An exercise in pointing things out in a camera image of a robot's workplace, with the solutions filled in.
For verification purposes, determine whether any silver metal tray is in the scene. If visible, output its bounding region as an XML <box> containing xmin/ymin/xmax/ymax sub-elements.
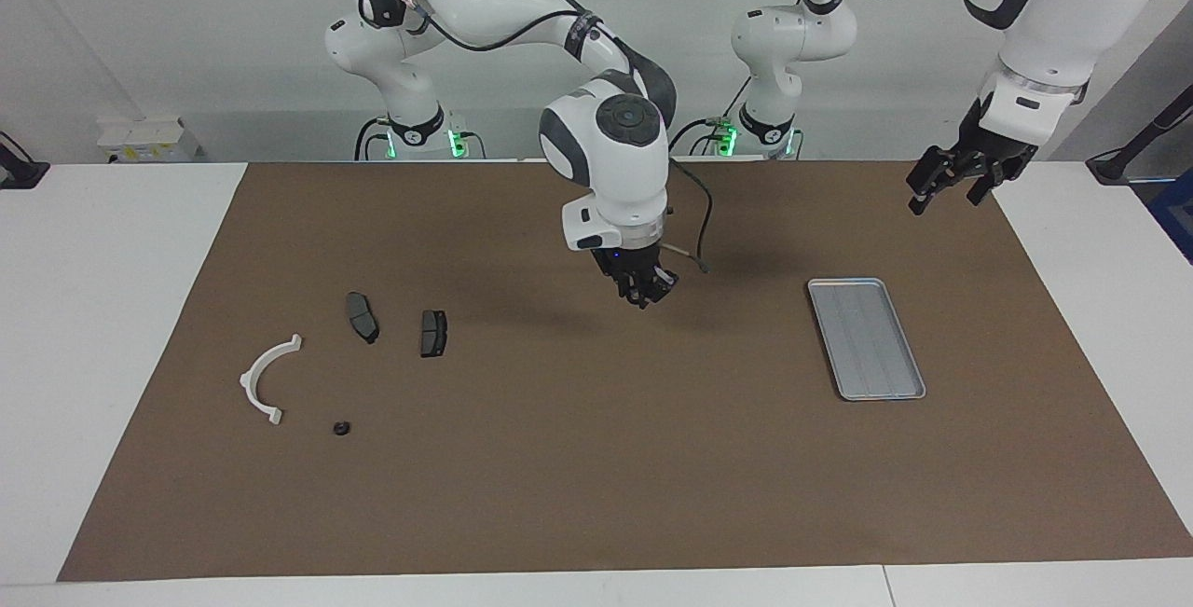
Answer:
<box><xmin>807</xmin><ymin>278</ymin><xmax>927</xmax><ymax>402</ymax></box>

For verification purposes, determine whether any brown table mat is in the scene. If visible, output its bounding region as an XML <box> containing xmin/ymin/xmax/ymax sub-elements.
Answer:
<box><xmin>58</xmin><ymin>159</ymin><xmax>1193</xmax><ymax>582</ymax></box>

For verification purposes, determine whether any blue box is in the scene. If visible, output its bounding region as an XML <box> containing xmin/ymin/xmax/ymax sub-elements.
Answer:
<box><xmin>1148</xmin><ymin>169</ymin><xmax>1193</xmax><ymax>263</ymax></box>

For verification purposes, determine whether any long dark brake pad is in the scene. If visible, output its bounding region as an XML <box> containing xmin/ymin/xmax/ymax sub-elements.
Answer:
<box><xmin>346</xmin><ymin>292</ymin><xmax>380</xmax><ymax>345</ymax></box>

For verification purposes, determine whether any white power socket box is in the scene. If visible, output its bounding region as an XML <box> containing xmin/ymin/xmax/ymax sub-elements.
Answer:
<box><xmin>98</xmin><ymin>117</ymin><xmax>199</xmax><ymax>163</ymax></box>

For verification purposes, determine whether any black table clamp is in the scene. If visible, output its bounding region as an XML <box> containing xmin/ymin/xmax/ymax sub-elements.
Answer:
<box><xmin>0</xmin><ymin>131</ymin><xmax>49</xmax><ymax>190</ymax></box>

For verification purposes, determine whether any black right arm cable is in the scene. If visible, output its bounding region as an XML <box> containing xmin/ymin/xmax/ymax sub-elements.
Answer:
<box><xmin>377</xmin><ymin>0</ymin><xmax>716</xmax><ymax>274</ymax></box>

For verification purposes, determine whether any black left base cable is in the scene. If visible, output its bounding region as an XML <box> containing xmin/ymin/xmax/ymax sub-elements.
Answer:
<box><xmin>665</xmin><ymin>76</ymin><xmax>751</xmax><ymax>158</ymax></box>

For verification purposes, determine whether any black base cable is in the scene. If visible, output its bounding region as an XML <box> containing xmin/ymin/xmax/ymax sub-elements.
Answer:
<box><xmin>354</xmin><ymin>116</ymin><xmax>392</xmax><ymax>161</ymax></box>
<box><xmin>665</xmin><ymin>76</ymin><xmax>751</xmax><ymax>158</ymax></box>

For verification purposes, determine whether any black right base cable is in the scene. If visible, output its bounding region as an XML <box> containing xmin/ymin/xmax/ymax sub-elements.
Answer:
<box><xmin>354</xmin><ymin>116</ymin><xmax>392</xmax><ymax>161</ymax></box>

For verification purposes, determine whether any white curved plastic bracket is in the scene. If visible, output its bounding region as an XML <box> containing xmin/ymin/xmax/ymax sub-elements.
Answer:
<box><xmin>240</xmin><ymin>335</ymin><xmax>304</xmax><ymax>426</ymax></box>

